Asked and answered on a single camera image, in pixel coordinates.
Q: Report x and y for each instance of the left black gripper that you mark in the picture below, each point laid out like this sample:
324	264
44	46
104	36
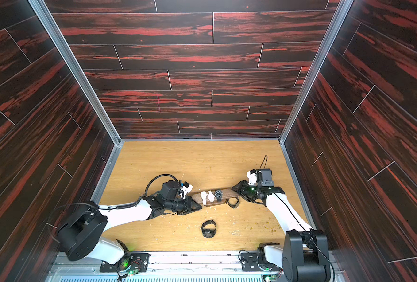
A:
188	202

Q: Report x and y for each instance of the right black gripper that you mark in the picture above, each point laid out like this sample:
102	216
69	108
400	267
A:
249	190

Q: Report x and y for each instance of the white watch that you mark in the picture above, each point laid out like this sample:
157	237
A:
211	197
203	196

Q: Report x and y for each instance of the dark wooden watch stand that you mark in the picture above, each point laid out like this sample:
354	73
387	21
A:
227	193

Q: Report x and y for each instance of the black watch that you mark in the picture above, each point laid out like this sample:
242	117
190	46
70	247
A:
209	228
233	202
218	195

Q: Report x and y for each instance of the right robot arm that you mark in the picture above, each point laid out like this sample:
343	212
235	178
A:
304	256

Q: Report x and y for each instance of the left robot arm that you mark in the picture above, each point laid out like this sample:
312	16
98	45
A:
80	234

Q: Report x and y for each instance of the black watch by stand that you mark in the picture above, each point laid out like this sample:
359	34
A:
233	202

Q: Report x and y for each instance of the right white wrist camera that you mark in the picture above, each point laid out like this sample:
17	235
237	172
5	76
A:
252	177

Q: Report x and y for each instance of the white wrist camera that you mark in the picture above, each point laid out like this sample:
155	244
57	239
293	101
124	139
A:
185	188
252	177

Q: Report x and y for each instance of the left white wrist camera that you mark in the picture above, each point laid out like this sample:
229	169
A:
185	188

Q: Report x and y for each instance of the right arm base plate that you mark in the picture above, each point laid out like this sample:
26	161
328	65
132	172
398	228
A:
250	262

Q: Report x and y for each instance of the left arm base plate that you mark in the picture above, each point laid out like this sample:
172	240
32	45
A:
131	264

